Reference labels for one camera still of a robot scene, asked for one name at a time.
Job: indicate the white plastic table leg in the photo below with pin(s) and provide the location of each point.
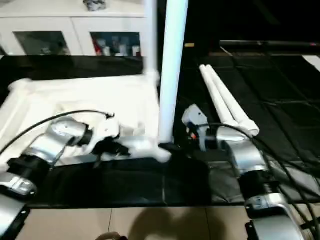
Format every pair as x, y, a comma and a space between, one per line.
150, 35
220, 97
232, 102
172, 65

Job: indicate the white plastic table top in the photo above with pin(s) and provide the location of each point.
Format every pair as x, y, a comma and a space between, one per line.
75, 97

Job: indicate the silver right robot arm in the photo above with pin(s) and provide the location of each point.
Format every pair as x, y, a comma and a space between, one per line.
250, 165

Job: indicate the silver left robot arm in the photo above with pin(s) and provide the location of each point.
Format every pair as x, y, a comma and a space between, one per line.
45, 150

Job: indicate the black work mat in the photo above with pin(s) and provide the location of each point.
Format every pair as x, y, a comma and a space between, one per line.
140, 185

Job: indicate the dark rounded object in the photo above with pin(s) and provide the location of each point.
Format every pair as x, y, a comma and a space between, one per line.
110, 237

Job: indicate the small brown tag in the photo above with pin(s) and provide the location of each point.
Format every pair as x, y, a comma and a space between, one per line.
189, 45

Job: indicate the long black bar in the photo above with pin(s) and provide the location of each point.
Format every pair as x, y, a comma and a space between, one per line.
270, 45

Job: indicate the white glass-door cabinet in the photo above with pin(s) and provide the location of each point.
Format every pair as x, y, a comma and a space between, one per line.
50, 25

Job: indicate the flat white board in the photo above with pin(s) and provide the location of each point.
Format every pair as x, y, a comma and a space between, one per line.
312, 62

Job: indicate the dark object on cabinet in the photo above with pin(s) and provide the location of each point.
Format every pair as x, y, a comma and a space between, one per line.
94, 4

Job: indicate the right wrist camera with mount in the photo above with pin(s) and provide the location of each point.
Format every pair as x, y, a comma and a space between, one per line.
195, 116

